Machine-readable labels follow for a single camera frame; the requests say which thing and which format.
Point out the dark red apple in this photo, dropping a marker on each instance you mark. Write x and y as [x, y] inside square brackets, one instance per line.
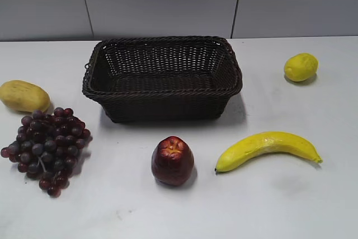
[172, 161]

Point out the dark brown wicker basket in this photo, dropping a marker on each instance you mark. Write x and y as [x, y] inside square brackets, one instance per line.
[162, 78]

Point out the purple grape bunch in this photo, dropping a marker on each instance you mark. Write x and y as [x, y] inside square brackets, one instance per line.
[48, 148]

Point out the yellow banana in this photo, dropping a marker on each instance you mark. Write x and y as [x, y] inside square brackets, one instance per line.
[266, 143]

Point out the yellow potato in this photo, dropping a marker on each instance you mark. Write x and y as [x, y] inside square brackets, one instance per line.
[24, 96]

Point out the yellow lemon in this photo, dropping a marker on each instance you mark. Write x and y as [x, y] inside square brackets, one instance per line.
[301, 67]

